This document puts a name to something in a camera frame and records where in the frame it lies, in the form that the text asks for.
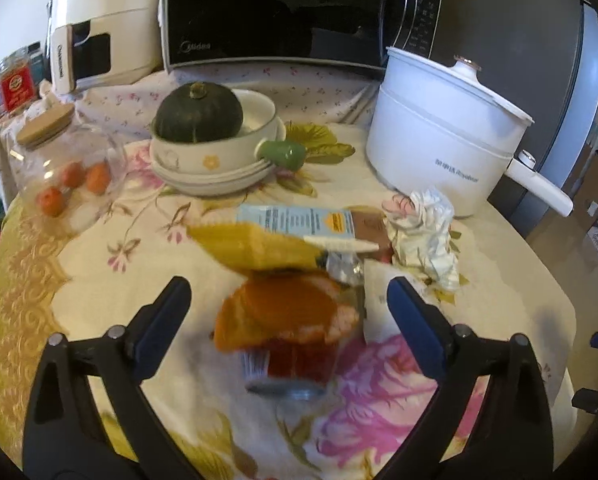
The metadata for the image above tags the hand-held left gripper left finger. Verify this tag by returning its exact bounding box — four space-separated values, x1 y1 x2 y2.
23 276 200 480

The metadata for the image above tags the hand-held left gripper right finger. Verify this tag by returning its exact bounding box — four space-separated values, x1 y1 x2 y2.
379 276 552 480

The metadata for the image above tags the orange wrapper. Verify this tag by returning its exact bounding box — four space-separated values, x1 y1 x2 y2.
213 271 360 352

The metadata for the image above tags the crumpled white tissue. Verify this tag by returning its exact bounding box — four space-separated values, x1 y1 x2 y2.
382 188 462 292

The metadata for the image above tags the clear cup with red contents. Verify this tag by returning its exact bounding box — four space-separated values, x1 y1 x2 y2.
238 337 340 402

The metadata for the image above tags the yellow wrapper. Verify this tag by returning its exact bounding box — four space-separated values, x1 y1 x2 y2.
186 222 330 275

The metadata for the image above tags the light blue packet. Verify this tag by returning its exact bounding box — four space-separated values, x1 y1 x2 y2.
237 204 394 262

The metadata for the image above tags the stack of cream plates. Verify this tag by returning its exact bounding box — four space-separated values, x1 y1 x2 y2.
151 155 280 197

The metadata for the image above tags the small orange fruit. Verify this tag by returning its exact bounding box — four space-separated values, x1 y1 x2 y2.
37 186 66 218
61 164 86 189
86 162 112 195

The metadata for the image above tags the brown cardboard box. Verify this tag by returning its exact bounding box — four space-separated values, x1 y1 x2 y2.
524 141 598 241

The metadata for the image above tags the cream ceramic bowl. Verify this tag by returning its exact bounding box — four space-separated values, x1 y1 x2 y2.
149 88 286 177

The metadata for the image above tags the white electric cooking pot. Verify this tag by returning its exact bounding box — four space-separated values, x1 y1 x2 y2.
366 47 574 219

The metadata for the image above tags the glass jar with wooden lid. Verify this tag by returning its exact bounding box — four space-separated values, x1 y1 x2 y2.
9 104 128 234

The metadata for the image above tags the dark green pumpkin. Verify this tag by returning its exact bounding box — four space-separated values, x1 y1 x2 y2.
153 82 244 144

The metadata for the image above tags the small-print white cloth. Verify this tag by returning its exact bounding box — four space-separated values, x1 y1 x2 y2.
0 67 387 161

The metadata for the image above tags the red-label glass jar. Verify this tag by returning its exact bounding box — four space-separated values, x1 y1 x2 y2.
0 57 43 117

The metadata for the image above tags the white air fryer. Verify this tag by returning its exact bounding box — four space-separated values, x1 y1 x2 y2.
46 0 165 95

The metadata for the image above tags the grey refrigerator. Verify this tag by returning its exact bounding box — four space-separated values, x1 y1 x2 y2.
426 0 598 213

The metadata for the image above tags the black microwave oven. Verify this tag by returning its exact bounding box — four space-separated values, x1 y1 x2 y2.
159 0 446 74

